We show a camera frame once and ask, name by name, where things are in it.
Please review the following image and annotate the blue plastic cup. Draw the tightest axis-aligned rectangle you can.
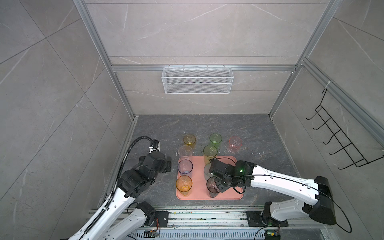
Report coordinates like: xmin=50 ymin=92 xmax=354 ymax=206
xmin=178 ymin=159 xmax=194 ymax=177

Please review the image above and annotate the dark grey plastic cup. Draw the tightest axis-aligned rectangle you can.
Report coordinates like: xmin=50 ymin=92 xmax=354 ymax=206
xmin=206 ymin=177 xmax=220 ymax=198

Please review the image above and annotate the tall yellow plastic cup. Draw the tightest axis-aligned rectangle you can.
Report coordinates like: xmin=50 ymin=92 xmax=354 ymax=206
xmin=176 ymin=175 xmax=193 ymax=196

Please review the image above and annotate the teal plastic cup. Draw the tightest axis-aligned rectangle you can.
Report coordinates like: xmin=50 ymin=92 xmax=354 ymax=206
xmin=204 ymin=164 xmax=214 ymax=181

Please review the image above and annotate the clear plastic cup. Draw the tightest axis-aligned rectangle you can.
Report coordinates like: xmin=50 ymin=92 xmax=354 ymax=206
xmin=177 ymin=145 xmax=193 ymax=160

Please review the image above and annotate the tall green plastic cup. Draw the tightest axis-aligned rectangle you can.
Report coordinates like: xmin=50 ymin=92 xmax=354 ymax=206
xmin=203 ymin=145 xmax=218 ymax=165

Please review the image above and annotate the pink tray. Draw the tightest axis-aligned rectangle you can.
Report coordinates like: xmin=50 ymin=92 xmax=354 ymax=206
xmin=176 ymin=156 xmax=244 ymax=201

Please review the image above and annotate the short yellow plastic cup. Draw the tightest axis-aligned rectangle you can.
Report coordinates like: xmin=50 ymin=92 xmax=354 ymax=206
xmin=183 ymin=134 xmax=197 ymax=149

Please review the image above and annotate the short green plastic cup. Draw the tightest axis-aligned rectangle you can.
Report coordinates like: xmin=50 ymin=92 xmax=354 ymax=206
xmin=209 ymin=133 xmax=223 ymax=149

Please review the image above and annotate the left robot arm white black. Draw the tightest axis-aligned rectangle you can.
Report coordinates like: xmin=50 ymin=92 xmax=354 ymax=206
xmin=71 ymin=136 xmax=172 ymax=240

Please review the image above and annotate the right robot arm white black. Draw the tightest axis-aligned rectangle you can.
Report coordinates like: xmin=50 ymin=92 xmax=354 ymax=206
xmin=209 ymin=158 xmax=339 ymax=225

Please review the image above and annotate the pink plastic cup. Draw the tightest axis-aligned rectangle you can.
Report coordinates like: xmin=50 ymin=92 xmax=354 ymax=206
xmin=228 ymin=136 xmax=243 ymax=153

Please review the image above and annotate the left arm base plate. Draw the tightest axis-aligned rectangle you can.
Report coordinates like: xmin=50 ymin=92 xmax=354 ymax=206
xmin=150 ymin=211 xmax=170 ymax=228

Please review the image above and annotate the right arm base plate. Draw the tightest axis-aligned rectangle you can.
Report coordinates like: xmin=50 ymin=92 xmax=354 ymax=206
xmin=246 ymin=211 xmax=289 ymax=227

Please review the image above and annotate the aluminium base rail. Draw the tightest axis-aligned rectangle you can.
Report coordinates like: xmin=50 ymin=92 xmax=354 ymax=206
xmin=86 ymin=206 xmax=331 ymax=240

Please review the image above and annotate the white wire mesh basket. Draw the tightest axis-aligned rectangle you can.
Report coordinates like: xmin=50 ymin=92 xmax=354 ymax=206
xmin=162 ymin=67 xmax=234 ymax=95

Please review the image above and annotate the black wire hook rack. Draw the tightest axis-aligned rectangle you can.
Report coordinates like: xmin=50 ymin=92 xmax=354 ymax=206
xmin=306 ymin=89 xmax=384 ymax=170

